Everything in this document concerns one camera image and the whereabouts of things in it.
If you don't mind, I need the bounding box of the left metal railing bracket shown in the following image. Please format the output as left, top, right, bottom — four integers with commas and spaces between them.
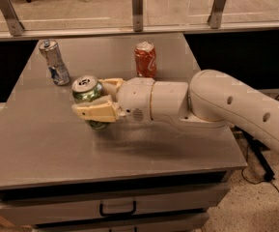
0, 0, 25, 36

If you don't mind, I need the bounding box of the black floor cable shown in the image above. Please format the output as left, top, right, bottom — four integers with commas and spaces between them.
240, 142, 279, 203

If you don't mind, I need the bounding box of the black drawer handle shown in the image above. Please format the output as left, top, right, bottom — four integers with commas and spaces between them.
98, 201, 137, 218

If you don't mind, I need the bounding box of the middle metal railing bracket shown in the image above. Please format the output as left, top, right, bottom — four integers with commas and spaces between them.
132, 0, 143, 32

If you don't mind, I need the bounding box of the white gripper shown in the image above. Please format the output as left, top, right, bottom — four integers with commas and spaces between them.
71, 77, 154, 123

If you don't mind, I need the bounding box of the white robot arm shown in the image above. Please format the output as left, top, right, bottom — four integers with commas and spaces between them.
71, 70, 279, 154

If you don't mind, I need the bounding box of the black metal stand leg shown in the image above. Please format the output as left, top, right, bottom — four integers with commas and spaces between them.
242, 130, 274, 182

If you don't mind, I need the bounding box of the lower grey drawer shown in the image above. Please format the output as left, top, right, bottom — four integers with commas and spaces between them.
32, 213, 209, 232

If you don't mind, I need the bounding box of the red soda can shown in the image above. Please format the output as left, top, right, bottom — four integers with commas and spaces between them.
134, 42, 156, 77

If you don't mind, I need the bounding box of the crushed silver blue can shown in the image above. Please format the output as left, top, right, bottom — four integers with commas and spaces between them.
39, 39, 70, 86

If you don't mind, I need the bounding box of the right metal railing bracket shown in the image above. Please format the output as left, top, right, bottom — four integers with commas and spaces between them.
208, 0, 227, 29

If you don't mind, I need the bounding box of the grey drawer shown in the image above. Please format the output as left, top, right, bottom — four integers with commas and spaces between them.
0, 183, 229, 225
32, 213, 209, 232

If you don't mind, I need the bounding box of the metal railing bracket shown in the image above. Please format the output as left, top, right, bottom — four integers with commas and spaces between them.
0, 0, 25, 36
132, 0, 143, 32
208, 0, 227, 29

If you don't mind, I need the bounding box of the upper grey drawer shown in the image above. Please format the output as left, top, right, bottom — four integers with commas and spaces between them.
0, 183, 229, 225

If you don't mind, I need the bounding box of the green soda can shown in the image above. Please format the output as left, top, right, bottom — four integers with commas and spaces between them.
71, 74, 111, 131

